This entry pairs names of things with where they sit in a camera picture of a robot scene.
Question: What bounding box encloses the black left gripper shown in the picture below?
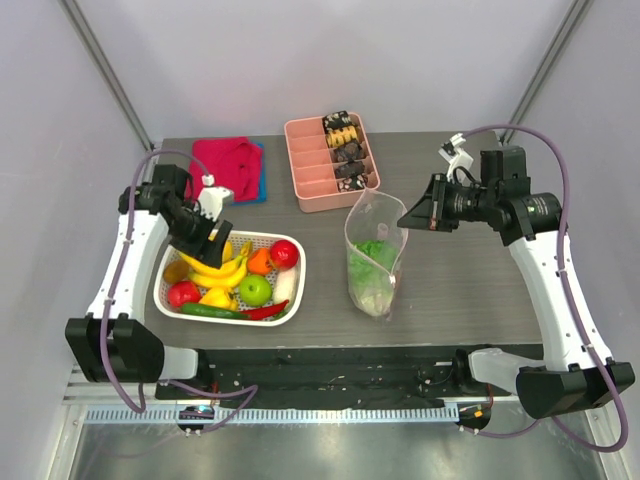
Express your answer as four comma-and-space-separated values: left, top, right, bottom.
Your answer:
167, 202, 232, 268

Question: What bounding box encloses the clear zip top bag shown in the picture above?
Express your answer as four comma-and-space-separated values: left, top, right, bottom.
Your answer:
344, 189, 408, 320

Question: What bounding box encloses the green toy apple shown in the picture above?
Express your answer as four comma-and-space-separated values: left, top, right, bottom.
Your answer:
238, 274, 272, 307

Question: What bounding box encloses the red toy apple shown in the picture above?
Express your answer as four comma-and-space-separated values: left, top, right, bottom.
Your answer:
269, 239, 300, 270

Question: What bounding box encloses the red toy chili pepper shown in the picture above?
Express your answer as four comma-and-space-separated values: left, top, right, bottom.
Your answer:
243, 300, 289, 321

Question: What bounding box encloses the green toy lettuce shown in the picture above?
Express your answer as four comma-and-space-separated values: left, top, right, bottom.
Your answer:
347, 240, 399, 317

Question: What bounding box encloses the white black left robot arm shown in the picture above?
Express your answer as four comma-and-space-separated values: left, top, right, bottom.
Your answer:
65, 164, 233, 399

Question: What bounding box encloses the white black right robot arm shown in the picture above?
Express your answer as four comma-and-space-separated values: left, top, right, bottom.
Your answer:
397, 143, 635, 419

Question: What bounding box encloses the yellow toy banana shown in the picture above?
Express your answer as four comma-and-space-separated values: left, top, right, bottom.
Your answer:
178, 241, 253, 289

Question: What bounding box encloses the brown toy kiwi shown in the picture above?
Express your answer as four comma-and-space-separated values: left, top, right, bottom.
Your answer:
162, 258, 190, 285

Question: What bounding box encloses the small orange toy fruit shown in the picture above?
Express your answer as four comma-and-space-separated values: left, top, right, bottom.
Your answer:
247, 248, 273, 276

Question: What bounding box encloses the white perforated plastic basket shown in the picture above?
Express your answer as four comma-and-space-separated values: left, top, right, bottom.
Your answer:
153, 231, 306, 327

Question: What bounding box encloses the yellow toy bell pepper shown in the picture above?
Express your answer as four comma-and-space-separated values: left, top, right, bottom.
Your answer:
199, 287, 238, 311

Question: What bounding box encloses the red toy tomato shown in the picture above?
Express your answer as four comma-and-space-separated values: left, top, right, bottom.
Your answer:
167, 281, 201, 309

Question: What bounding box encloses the green toy cucumber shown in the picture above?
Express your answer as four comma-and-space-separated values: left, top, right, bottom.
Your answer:
180, 303, 250, 320

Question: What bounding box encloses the blue folded cloth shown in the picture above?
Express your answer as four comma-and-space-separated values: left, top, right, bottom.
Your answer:
235, 142, 267, 205

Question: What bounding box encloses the black pink dotted sock roll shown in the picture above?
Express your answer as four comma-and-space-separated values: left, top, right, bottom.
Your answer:
337, 173, 368, 193

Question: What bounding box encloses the magenta folded cloth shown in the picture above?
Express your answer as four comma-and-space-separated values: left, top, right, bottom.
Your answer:
192, 137, 263, 203

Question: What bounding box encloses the white toy radish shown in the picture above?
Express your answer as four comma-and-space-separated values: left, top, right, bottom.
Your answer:
272, 268, 298, 304

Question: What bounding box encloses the black brown sock roll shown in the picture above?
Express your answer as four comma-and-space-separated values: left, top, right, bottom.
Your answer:
334, 161, 368, 180

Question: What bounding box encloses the dark brown sock roll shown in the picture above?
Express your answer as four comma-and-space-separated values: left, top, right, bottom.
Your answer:
333, 141, 365, 163

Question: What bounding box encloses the yellow black sock roll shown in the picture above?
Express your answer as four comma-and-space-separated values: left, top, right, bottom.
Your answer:
325, 125, 359, 148

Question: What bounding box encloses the pink divided organizer tray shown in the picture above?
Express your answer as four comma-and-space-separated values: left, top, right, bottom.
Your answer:
284, 112, 380, 213

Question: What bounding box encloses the black patterned sock roll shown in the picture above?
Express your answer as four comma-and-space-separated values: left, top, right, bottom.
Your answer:
322, 110, 353, 132

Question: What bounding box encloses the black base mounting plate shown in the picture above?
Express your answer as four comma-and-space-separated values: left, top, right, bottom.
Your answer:
186, 346, 507, 410

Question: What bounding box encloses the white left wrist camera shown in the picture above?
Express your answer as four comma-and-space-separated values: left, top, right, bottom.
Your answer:
197, 174, 234, 221

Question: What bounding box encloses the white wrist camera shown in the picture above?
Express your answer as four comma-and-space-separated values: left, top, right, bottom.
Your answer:
197, 174, 234, 221
438, 133, 473, 182

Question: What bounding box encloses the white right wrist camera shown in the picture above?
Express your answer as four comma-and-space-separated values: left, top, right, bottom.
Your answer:
438, 133, 473, 182

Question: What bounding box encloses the perforated metal cable tray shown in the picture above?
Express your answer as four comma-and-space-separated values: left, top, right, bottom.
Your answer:
84, 404, 459, 425

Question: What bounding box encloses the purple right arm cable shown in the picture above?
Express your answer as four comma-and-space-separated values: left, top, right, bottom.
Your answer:
457, 124, 630, 454

